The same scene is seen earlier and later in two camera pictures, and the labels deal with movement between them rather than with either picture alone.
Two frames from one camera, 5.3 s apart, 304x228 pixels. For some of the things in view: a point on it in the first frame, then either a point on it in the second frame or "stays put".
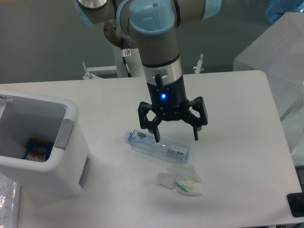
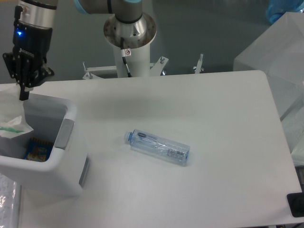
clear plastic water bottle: (146, 141) stays put
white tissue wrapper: (183, 178) -> (13, 123)
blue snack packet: (38, 150) stays put
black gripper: (169, 100) -> (26, 63)
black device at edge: (296, 203) stays put
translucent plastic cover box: (278, 51) stays put
